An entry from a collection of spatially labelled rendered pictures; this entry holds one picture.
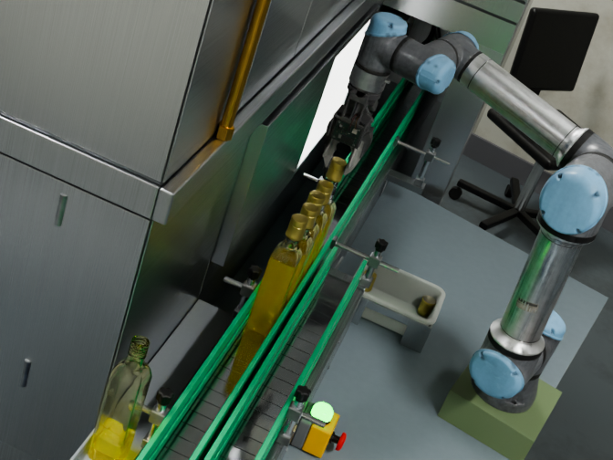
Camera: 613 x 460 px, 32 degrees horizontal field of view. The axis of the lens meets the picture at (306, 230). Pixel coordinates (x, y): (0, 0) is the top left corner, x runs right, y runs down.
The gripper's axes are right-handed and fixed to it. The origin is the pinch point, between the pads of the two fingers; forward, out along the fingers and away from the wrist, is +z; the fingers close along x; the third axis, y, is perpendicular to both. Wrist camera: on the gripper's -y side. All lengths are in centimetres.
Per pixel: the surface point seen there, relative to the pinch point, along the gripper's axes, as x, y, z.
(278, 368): 7.3, 33.7, 30.4
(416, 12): -6, -92, -7
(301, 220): 0.1, 23.9, 2.2
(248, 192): -12.1, 22.6, 2.0
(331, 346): 14.6, 19.3, 30.5
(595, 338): 99, -180, 119
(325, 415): 20, 37, 34
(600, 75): 62, -287, 53
